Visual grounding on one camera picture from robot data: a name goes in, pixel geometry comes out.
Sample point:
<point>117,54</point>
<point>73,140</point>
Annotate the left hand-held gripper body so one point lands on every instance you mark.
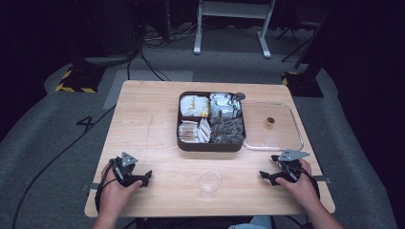
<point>124,168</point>

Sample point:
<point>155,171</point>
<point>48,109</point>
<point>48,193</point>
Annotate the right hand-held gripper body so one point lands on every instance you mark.
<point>289,167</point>

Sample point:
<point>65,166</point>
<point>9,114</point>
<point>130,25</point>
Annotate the person's right hand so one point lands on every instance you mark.
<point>301,191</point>

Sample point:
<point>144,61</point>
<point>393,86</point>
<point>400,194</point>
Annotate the person's left hand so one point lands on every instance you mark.
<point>114,194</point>

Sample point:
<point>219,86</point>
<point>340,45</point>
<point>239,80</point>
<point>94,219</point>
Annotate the clear plastic tray lid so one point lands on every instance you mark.
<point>277,136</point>

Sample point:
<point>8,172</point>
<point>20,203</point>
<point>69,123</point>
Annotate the grey tape strip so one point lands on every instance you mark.
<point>322,179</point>
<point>89,187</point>

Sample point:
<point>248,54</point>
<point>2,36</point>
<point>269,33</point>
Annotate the person's blue jeans leg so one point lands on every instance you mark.
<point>254,223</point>

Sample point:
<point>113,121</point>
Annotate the pile of dark tea bags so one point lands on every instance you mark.
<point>227,130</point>

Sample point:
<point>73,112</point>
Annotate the clear plastic cup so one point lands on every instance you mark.
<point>209,184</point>

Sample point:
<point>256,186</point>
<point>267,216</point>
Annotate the row of white stick packets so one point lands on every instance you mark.
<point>192,132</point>

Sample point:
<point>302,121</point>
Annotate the brown compartment tray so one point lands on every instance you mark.
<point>210,147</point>

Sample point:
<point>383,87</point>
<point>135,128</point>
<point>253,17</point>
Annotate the grey round knob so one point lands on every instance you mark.
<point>239,96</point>

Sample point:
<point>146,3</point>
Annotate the pile of silver packets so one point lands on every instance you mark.
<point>224,105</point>

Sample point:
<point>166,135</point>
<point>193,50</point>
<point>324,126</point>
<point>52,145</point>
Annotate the black stand base striped tape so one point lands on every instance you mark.
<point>79,79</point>
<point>302,83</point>

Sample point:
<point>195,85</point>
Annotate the pile of white yellow packets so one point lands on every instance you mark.
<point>194,106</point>

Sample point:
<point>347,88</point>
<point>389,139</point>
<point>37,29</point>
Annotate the black tripod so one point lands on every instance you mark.
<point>294,35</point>

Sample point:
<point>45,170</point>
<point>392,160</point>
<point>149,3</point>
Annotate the white metal desk frame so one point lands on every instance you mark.
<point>234,11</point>

